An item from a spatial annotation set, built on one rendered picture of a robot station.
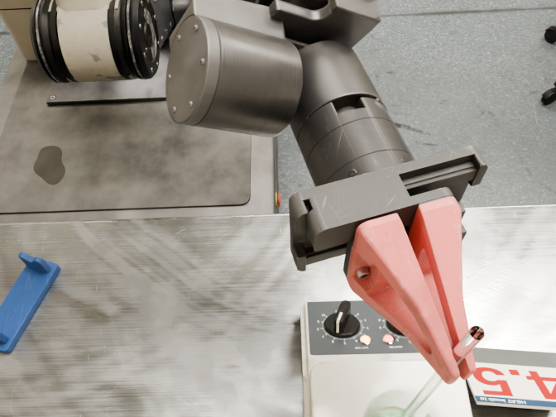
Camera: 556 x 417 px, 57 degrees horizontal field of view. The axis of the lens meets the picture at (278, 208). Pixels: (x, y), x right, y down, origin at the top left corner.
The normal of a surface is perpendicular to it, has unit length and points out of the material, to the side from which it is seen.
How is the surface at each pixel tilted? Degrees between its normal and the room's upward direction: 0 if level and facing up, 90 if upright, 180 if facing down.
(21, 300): 0
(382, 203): 1
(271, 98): 66
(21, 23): 90
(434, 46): 0
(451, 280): 22
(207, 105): 87
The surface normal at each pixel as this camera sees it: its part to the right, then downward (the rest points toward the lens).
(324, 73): -0.19, -0.48
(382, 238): 0.07, -0.20
